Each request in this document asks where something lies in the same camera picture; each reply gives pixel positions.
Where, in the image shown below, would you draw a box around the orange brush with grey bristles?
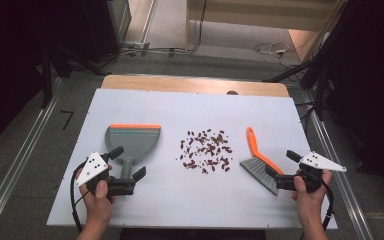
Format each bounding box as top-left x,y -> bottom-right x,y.
239,126 -> 285,197

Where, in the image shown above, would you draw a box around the person's right hand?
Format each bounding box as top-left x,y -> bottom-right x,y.
291,169 -> 334,230

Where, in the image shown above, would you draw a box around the grey dustpan with orange edge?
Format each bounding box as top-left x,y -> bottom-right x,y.
104,123 -> 162,181

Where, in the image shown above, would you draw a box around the white floor cable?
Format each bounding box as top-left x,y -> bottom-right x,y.
253,41 -> 294,68

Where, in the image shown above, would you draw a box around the brown cardboard box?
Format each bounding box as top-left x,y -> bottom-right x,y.
287,28 -> 325,63

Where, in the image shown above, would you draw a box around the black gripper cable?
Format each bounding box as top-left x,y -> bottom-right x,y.
320,179 -> 335,231
69,161 -> 91,233

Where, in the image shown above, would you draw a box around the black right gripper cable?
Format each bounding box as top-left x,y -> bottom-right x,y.
320,179 -> 335,231

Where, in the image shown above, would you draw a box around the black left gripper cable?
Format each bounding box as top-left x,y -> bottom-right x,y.
69,161 -> 91,233

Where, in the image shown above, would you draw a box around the pile of red beans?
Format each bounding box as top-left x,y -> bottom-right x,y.
179,128 -> 234,175

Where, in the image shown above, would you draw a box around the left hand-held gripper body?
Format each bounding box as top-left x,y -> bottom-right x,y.
74,151 -> 137,198

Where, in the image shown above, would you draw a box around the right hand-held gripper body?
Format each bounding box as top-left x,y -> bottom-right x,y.
274,151 -> 348,194

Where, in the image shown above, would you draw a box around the black hanging cable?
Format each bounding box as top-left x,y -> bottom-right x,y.
185,0 -> 209,55

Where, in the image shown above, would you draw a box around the person's left hand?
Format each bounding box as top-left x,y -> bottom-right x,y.
79,179 -> 118,227

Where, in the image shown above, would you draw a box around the black stand legs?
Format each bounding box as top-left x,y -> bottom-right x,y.
262,49 -> 332,122
40,44 -> 109,110

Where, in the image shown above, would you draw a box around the black curtain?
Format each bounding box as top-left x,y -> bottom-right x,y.
0,0 -> 121,156
313,0 -> 384,205

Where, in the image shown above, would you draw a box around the grey cabinet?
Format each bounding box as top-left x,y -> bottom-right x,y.
107,0 -> 133,45

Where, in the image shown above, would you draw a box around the metal floor rail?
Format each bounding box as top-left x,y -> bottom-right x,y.
299,89 -> 375,240
0,77 -> 64,240

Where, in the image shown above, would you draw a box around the grey power strip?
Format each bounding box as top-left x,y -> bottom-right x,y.
123,40 -> 151,52

